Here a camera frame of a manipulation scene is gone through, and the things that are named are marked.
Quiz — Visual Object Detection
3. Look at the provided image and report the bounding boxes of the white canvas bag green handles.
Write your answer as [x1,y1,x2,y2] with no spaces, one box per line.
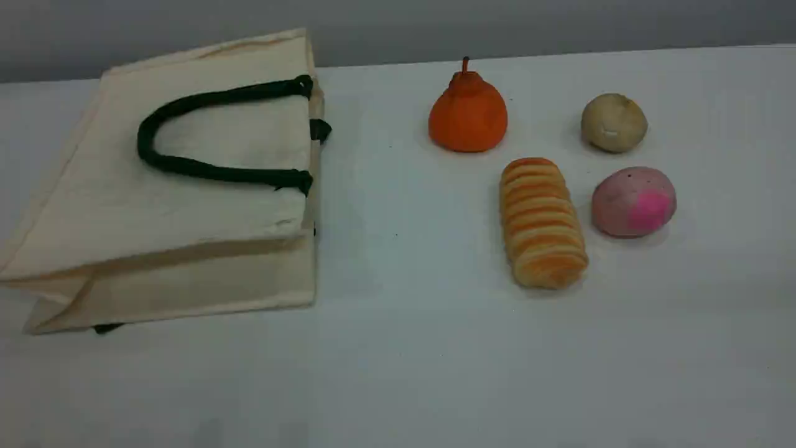
[0,27,333,335]

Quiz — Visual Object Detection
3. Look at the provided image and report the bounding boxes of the beige round potato toy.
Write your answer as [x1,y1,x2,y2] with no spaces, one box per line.
[581,93,649,154]

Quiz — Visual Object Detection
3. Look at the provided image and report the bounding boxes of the long striped bread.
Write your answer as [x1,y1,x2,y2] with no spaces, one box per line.
[499,157,590,290]

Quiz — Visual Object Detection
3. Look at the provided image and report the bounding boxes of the orange pear-shaped fruit with stem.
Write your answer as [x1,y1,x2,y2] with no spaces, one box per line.
[428,56,509,153]

